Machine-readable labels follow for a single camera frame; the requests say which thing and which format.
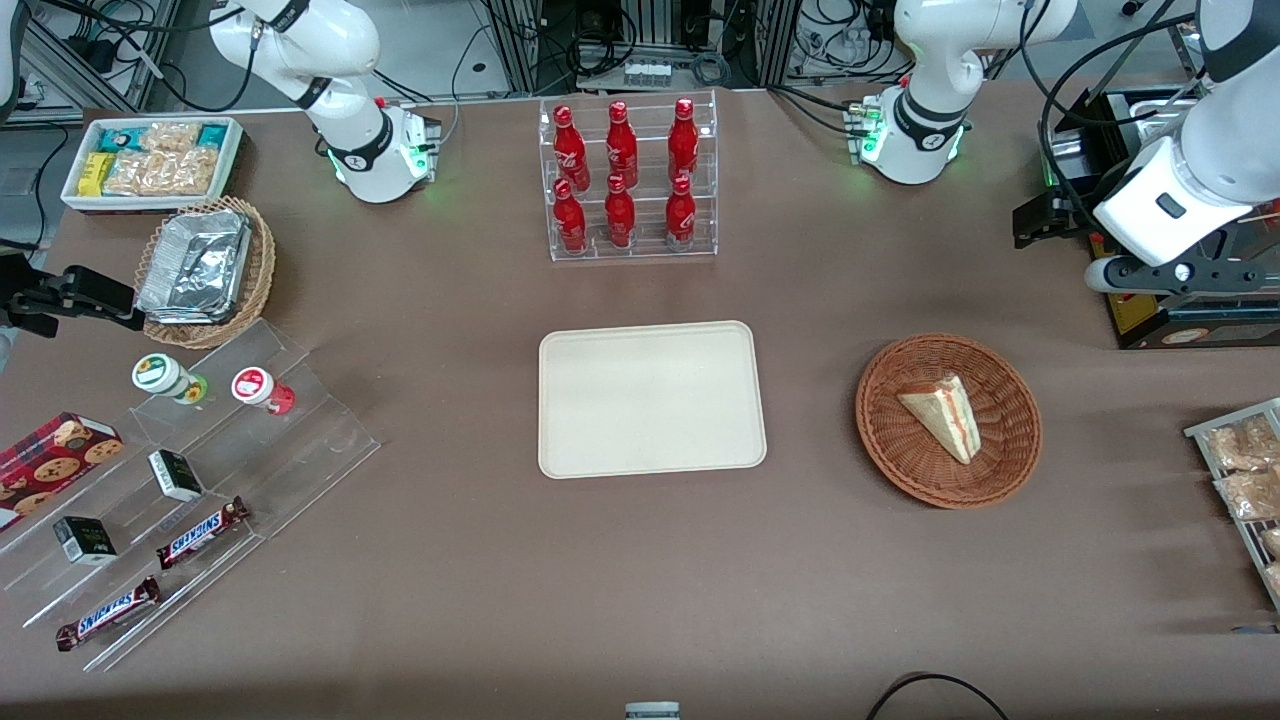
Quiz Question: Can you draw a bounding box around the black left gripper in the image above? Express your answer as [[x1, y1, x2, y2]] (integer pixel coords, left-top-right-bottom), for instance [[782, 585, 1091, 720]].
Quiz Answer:
[[1012, 186, 1102, 250]]

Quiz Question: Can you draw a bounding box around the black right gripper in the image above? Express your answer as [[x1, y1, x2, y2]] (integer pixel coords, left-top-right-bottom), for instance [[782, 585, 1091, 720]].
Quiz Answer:
[[0, 264, 147, 338]]

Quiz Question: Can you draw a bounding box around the triangle sandwich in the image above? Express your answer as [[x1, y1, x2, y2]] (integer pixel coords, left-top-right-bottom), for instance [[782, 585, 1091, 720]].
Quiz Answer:
[[896, 374, 979, 466]]

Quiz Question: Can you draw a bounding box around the oval wicker basket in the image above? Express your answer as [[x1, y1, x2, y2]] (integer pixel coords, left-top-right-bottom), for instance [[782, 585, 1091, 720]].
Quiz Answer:
[[134, 195, 277, 350]]

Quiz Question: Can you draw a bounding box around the round brown wicker basket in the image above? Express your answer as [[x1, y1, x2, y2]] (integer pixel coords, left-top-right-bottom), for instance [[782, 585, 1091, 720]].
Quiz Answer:
[[855, 333, 1043, 511]]

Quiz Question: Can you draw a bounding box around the beige plastic tray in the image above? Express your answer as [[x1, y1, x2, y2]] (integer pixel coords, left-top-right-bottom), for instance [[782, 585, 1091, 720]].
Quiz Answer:
[[538, 320, 768, 480]]

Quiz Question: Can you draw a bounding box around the stack of foil containers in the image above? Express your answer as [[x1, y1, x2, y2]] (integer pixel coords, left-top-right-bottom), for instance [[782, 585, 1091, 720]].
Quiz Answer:
[[136, 209, 252, 325]]

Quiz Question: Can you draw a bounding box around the green label yogurt cup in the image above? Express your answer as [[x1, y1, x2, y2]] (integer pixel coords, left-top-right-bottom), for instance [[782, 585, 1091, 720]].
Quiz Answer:
[[131, 353, 210, 406]]

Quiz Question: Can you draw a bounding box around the yellow snack pack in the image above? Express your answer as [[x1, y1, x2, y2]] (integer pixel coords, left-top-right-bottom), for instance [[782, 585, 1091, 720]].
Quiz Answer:
[[77, 151, 117, 198]]

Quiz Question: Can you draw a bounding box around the clear bag of crackers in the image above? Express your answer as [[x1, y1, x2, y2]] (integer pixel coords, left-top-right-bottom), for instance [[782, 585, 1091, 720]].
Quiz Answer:
[[103, 148, 219, 198], [139, 121, 203, 155]]

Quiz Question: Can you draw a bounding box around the red cookie box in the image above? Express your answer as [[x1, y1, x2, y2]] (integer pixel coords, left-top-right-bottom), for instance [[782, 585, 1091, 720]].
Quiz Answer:
[[0, 411, 127, 533]]

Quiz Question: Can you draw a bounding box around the red label yogurt cup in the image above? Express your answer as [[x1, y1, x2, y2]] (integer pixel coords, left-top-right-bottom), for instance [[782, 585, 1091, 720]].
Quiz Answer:
[[231, 366, 297, 417]]

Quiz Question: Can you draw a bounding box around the white snack bin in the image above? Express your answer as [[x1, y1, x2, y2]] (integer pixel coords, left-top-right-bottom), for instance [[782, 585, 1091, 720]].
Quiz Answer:
[[60, 116, 245, 215]]

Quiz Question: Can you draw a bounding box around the black hot food display case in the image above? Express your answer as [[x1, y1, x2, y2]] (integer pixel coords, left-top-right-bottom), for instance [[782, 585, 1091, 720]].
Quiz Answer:
[[1040, 85, 1280, 351]]

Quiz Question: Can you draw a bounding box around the small black carton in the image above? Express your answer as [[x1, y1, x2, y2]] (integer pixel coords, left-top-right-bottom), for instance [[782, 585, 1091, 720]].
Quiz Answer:
[[52, 515, 119, 566], [147, 449, 205, 503]]

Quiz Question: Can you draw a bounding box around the clear acrylic stepped stand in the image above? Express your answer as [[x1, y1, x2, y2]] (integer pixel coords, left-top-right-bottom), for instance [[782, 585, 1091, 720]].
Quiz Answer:
[[0, 319, 382, 673]]

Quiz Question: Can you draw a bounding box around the brown Snickers bar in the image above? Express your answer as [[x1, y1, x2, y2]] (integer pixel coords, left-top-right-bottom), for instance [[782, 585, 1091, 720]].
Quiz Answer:
[[156, 496, 252, 572], [54, 576, 162, 653]]

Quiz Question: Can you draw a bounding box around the red cola bottle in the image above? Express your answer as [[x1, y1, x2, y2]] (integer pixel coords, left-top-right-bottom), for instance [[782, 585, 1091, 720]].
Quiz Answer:
[[552, 104, 592, 192], [664, 175, 698, 248], [552, 179, 589, 254], [605, 100, 640, 190], [603, 174, 638, 250], [667, 97, 700, 184]]

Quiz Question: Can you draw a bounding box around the clear acrylic bottle rack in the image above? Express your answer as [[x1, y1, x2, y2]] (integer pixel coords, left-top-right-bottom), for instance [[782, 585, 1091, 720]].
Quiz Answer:
[[539, 89, 719, 264]]

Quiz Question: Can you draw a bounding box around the aluminium frame shelf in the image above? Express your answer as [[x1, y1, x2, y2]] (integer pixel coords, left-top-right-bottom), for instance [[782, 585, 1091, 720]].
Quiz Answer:
[[18, 0, 183, 113]]

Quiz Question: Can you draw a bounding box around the grey wire rack tray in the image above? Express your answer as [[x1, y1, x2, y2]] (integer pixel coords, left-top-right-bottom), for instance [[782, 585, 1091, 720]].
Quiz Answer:
[[1184, 397, 1280, 613]]

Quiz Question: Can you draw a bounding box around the black cable loop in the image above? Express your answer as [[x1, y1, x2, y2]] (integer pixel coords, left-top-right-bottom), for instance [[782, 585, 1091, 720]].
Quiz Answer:
[[864, 672, 1013, 720]]

